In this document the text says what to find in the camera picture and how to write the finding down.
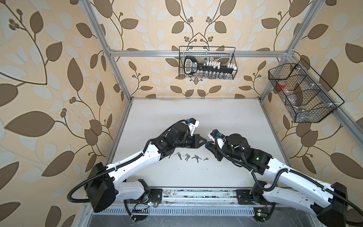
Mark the red object in basket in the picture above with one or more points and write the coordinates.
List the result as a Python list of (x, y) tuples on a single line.
[(281, 85)]

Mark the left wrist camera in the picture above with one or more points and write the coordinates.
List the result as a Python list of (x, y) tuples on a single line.
[(192, 124)]

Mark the side wire basket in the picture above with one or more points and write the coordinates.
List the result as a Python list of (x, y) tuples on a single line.
[(308, 97)]

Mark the black tool set in basket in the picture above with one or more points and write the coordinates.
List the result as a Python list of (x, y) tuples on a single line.
[(208, 68)]

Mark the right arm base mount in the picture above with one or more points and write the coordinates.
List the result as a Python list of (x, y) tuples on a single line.
[(255, 198)]

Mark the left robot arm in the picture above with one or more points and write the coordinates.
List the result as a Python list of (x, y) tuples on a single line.
[(107, 184)]

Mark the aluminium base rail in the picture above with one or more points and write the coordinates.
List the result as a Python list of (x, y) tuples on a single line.
[(210, 202)]

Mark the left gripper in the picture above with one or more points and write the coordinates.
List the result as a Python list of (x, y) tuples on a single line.
[(196, 144)]

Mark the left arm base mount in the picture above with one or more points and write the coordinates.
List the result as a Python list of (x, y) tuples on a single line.
[(139, 209)]

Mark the back wire basket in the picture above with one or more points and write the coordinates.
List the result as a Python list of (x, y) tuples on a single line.
[(222, 54)]

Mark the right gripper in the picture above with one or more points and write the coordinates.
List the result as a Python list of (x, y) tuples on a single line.
[(215, 150)]

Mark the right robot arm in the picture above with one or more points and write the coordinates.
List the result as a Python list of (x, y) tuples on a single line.
[(276, 182)]

